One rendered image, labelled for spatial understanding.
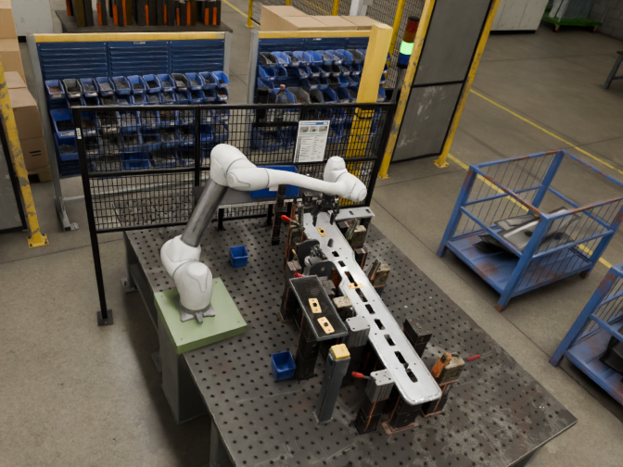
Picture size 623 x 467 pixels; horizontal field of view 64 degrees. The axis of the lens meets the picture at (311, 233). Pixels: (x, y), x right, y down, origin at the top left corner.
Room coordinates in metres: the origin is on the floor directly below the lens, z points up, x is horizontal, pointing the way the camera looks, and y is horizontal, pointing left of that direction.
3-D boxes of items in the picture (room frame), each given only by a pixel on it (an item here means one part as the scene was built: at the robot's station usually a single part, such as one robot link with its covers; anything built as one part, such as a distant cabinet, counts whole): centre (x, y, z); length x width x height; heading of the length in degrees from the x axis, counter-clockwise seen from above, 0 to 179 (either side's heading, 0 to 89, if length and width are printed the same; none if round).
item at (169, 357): (1.83, 0.53, 0.33); 0.31 x 0.31 x 0.66; 37
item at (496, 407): (2.15, -0.06, 0.68); 2.56 x 1.61 x 0.04; 37
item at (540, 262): (3.78, -1.88, 0.47); 1.20 x 0.80 x 0.95; 126
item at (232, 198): (2.67, 0.32, 1.01); 0.90 x 0.22 x 0.03; 117
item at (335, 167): (2.37, -0.07, 1.41); 0.13 x 0.11 x 0.16; 43
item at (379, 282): (2.10, -0.40, 0.87); 0.12 x 0.09 x 0.35; 117
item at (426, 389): (1.95, -0.29, 1.00); 1.38 x 0.22 x 0.02; 27
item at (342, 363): (1.37, -0.20, 0.92); 0.08 x 0.08 x 0.44; 27
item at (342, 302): (1.75, -0.21, 0.89); 0.13 x 0.11 x 0.38; 117
